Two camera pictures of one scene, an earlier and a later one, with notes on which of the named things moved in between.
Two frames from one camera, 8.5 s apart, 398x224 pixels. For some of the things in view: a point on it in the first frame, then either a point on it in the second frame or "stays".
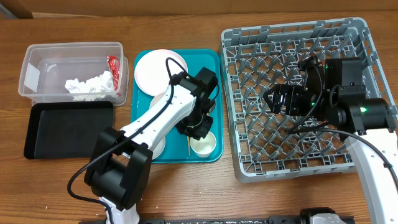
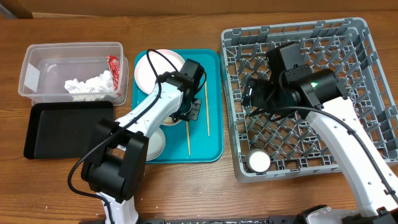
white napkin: (96, 88) stays
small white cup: (204, 147) -> (258, 160)
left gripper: (199, 130) -> (194, 112)
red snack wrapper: (115, 67) stays
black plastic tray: (66, 129) stays
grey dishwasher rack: (255, 60) stays
